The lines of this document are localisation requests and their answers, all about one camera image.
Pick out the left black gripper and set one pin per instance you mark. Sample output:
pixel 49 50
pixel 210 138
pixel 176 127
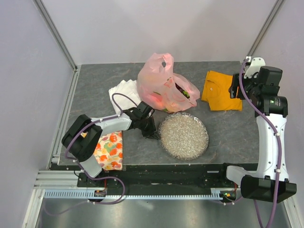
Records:
pixel 152 133

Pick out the fake dark grapes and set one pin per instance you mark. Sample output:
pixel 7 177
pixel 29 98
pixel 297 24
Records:
pixel 184 92

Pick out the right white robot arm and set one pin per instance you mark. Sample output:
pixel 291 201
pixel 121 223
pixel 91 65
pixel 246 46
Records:
pixel 270 182

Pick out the pink plastic bag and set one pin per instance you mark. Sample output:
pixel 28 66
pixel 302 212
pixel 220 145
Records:
pixel 156 85

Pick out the floral patterned cloth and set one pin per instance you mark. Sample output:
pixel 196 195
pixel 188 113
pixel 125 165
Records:
pixel 107 156

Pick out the aluminium frame profile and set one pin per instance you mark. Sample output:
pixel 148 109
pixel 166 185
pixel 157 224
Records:
pixel 54 31

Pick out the white folded cloth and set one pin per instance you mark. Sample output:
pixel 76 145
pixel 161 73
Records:
pixel 124 95

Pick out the orange folded t-shirt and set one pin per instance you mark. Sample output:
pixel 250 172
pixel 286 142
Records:
pixel 216 92

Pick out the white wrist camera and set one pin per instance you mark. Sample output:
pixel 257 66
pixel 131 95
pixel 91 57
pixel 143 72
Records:
pixel 254 65
pixel 150 112

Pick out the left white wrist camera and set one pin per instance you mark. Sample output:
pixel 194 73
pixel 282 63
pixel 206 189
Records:
pixel 150 112

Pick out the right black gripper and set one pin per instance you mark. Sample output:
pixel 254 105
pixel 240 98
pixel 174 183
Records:
pixel 233 89

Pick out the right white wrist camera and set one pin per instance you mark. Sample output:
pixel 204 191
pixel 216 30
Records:
pixel 254 65

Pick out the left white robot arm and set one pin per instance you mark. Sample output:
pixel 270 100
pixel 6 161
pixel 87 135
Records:
pixel 82 137

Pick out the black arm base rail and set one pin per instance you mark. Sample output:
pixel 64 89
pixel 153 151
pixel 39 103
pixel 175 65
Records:
pixel 201 175

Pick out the speckled glass plate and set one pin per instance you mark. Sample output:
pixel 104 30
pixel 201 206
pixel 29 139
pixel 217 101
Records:
pixel 183 136

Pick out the grey slotted cable duct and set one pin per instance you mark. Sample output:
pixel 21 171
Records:
pixel 213 194

